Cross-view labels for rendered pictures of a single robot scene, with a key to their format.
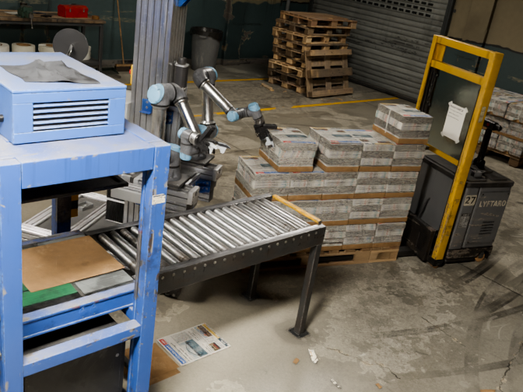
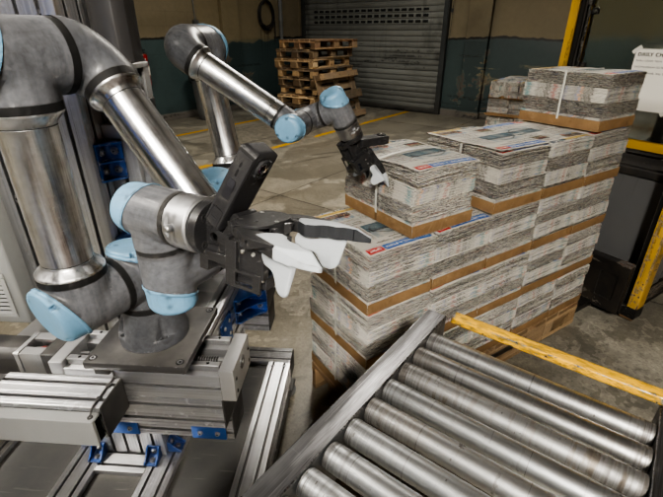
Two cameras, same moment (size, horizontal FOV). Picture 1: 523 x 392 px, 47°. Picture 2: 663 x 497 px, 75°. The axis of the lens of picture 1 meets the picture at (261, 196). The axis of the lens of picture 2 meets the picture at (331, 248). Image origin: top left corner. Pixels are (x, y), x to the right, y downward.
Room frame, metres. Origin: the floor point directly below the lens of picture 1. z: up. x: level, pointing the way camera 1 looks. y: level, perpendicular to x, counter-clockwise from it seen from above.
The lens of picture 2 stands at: (2.86, 0.33, 1.44)
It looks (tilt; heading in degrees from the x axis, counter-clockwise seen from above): 27 degrees down; 353
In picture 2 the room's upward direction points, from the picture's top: straight up
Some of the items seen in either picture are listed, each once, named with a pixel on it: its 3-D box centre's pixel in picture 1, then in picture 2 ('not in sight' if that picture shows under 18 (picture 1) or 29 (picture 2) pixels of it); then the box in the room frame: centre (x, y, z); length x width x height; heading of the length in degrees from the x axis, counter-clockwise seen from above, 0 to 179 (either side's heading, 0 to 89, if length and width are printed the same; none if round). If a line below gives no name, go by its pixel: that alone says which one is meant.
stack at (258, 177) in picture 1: (306, 211); (444, 288); (4.43, -0.38, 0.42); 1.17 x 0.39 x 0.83; 116
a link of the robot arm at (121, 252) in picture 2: (170, 153); (138, 270); (3.71, 0.63, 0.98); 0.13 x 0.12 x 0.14; 143
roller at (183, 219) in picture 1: (203, 235); not in sight; (3.04, 0.29, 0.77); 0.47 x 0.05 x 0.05; 45
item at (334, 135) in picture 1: (335, 134); (485, 137); (4.50, -0.49, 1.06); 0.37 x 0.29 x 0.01; 25
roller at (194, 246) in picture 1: (184, 239); not in sight; (2.94, 0.38, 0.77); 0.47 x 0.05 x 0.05; 45
